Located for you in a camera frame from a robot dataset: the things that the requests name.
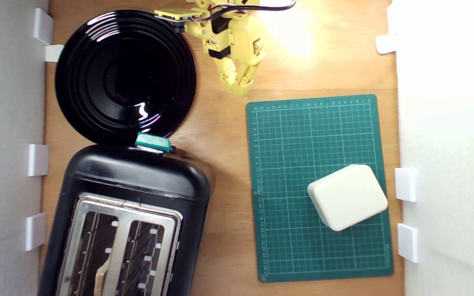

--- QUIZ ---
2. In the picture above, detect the green cutting mat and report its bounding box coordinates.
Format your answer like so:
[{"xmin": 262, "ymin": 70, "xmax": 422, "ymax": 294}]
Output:
[{"xmin": 245, "ymin": 94, "xmax": 395, "ymax": 283}]

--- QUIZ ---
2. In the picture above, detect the white wall clip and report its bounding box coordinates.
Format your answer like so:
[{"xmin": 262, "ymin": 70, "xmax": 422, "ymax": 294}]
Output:
[
  {"xmin": 395, "ymin": 167, "xmax": 418, "ymax": 202},
  {"xmin": 28, "ymin": 144, "xmax": 50, "ymax": 177},
  {"xmin": 397, "ymin": 223, "xmax": 419, "ymax": 264},
  {"xmin": 375, "ymin": 34, "xmax": 398, "ymax": 55},
  {"xmin": 33, "ymin": 8, "xmax": 54, "ymax": 45},
  {"xmin": 44, "ymin": 44, "xmax": 65, "ymax": 62},
  {"xmin": 26, "ymin": 212, "xmax": 47, "ymax": 252}
]

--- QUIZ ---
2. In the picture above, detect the black camera cable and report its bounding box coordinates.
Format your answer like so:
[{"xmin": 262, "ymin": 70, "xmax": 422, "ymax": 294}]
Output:
[{"xmin": 257, "ymin": 0, "xmax": 297, "ymax": 12}]

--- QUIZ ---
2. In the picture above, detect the brown bread slice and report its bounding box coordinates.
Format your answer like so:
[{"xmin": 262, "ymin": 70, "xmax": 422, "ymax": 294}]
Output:
[{"xmin": 93, "ymin": 257, "xmax": 110, "ymax": 296}]

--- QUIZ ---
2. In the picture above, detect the black round plate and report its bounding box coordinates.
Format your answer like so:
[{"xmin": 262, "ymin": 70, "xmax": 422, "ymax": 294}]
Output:
[{"xmin": 55, "ymin": 9, "xmax": 197, "ymax": 147}]

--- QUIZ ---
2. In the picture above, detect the white rounded block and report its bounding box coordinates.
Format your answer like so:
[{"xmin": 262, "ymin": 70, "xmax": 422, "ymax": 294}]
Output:
[{"xmin": 307, "ymin": 164, "xmax": 389, "ymax": 232}]

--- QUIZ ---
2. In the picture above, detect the yellow gripper camera mount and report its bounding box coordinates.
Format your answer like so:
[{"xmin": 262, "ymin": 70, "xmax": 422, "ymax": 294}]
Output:
[{"xmin": 154, "ymin": 7, "xmax": 203, "ymax": 34}]

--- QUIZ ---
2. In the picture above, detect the green toaster lever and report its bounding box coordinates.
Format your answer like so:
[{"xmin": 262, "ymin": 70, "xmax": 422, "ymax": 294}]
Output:
[{"xmin": 135, "ymin": 132, "xmax": 172, "ymax": 153}]

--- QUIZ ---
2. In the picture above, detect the black two-slot toaster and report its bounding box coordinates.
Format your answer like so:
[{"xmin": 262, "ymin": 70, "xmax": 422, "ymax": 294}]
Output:
[{"xmin": 37, "ymin": 144, "xmax": 212, "ymax": 296}]

